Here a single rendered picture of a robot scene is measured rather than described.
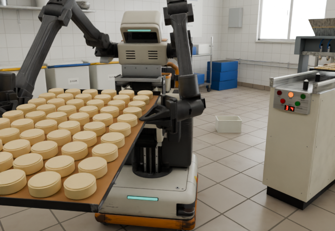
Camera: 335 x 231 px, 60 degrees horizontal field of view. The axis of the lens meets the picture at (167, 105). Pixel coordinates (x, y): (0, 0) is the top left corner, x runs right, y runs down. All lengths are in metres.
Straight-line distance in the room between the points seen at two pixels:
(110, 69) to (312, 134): 3.40
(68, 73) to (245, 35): 4.11
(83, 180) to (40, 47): 0.76
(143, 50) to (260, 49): 5.26
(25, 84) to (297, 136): 1.68
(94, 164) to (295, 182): 1.85
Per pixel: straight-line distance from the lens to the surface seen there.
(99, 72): 4.67
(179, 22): 1.07
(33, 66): 1.15
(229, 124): 3.68
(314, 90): 2.00
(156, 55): 1.60
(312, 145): 2.11
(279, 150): 2.23
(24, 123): 0.78
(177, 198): 1.79
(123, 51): 1.63
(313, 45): 2.86
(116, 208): 1.90
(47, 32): 1.20
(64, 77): 4.46
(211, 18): 7.11
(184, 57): 0.99
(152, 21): 1.55
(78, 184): 0.49
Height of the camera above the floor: 1.20
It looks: 14 degrees down
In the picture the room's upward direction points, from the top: straight up
